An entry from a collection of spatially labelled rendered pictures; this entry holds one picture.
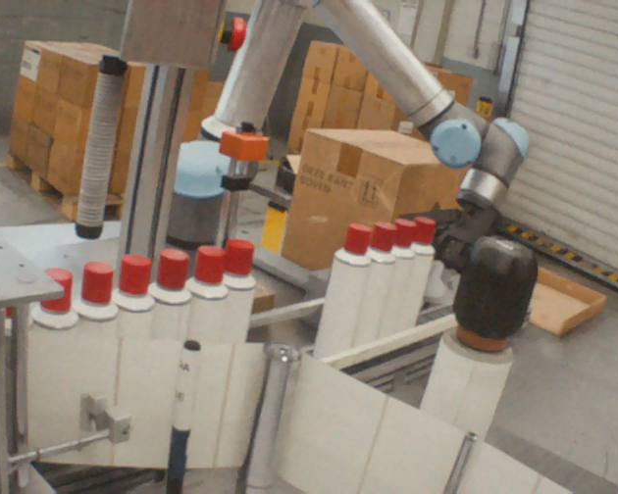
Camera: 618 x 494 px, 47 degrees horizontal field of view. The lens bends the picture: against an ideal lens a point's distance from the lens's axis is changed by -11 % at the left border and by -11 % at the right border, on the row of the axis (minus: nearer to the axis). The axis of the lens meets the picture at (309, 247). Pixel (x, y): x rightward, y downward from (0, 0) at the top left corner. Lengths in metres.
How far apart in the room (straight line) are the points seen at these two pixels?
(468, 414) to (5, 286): 0.50
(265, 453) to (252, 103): 0.72
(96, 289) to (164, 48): 0.25
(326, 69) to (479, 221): 3.78
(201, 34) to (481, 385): 0.46
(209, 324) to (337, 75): 4.11
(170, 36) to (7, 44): 5.59
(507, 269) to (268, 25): 0.68
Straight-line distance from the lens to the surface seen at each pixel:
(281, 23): 1.29
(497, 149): 1.30
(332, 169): 1.53
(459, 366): 0.81
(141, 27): 0.78
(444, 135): 1.14
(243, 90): 1.31
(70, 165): 4.28
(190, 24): 0.78
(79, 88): 4.22
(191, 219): 1.22
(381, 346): 1.16
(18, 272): 0.59
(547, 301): 1.85
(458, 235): 1.26
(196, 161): 1.22
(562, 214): 5.64
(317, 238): 1.57
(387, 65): 1.15
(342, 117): 4.87
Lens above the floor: 1.37
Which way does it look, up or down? 17 degrees down
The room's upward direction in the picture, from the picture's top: 12 degrees clockwise
